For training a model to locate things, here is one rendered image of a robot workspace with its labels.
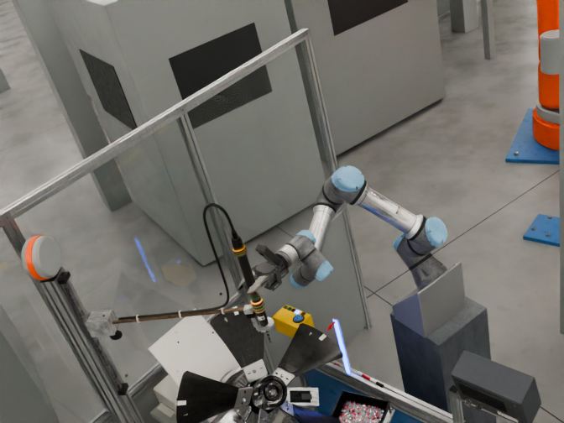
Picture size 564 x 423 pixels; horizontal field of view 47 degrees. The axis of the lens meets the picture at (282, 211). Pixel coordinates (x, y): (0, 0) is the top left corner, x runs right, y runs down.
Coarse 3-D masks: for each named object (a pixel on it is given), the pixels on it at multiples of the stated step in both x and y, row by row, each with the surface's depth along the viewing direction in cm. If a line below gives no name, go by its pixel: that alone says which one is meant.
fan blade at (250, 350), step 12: (228, 312) 254; (240, 312) 253; (216, 324) 254; (228, 324) 253; (240, 324) 252; (252, 324) 251; (228, 336) 252; (240, 336) 251; (252, 336) 249; (228, 348) 252; (240, 348) 250; (252, 348) 248; (240, 360) 250; (252, 360) 248
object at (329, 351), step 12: (300, 324) 268; (300, 336) 264; (312, 336) 264; (288, 348) 261; (300, 348) 260; (312, 348) 259; (324, 348) 259; (336, 348) 260; (288, 360) 256; (300, 360) 255; (312, 360) 255; (324, 360) 255; (300, 372) 251
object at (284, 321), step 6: (282, 312) 299; (288, 312) 298; (294, 312) 297; (300, 312) 296; (276, 318) 297; (282, 318) 296; (288, 318) 295; (306, 318) 292; (276, 324) 299; (282, 324) 295; (288, 324) 292; (294, 324) 291; (306, 324) 293; (312, 324) 296; (276, 330) 303; (282, 330) 299; (288, 330) 295; (294, 330) 291
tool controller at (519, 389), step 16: (464, 352) 231; (464, 368) 227; (480, 368) 224; (496, 368) 222; (512, 368) 220; (464, 384) 226; (480, 384) 221; (496, 384) 218; (512, 384) 216; (528, 384) 214; (480, 400) 228; (496, 400) 220; (512, 400) 213; (528, 400) 215; (512, 416) 222; (528, 416) 219
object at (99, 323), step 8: (88, 312) 246; (96, 312) 246; (104, 312) 245; (112, 312) 245; (88, 320) 243; (96, 320) 242; (104, 320) 241; (112, 320) 245; (88, 328) 243; (96, 328) 243; (104, 328) 242; (112, 328) 244; (96, 336) 245; (104, 336) 244
